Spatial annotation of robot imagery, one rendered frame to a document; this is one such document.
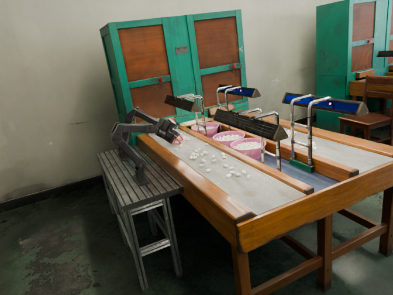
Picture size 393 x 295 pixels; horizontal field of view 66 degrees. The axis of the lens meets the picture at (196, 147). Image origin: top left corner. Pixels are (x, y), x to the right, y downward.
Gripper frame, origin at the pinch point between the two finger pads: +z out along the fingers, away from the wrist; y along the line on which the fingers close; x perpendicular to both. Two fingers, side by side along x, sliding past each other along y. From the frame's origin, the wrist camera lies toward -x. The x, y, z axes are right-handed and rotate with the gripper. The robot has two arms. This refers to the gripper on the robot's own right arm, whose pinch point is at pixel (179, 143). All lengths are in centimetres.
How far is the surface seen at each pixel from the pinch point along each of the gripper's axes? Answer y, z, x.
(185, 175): -36.2, -3.6, 15.4
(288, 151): -45, 54, -31
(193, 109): 7.8, 0.1, -27.1
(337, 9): 113, 163, -246
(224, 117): -40.7, -1.0, -27.6
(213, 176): -44.3, 9.9, 7.1
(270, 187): -77, 23, -4
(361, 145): -72, 81, -56
